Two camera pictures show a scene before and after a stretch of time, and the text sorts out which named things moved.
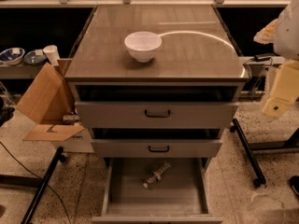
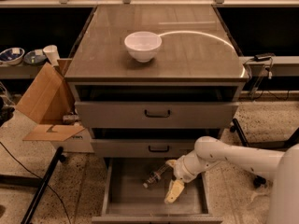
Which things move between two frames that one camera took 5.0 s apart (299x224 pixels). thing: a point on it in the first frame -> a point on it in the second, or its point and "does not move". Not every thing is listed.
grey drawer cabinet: x=169 y=111 does not move
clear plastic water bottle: x=156 y=175 does not move
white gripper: x=289 y=32 -> x=179 y=171
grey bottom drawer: x=156 y=190 does not move
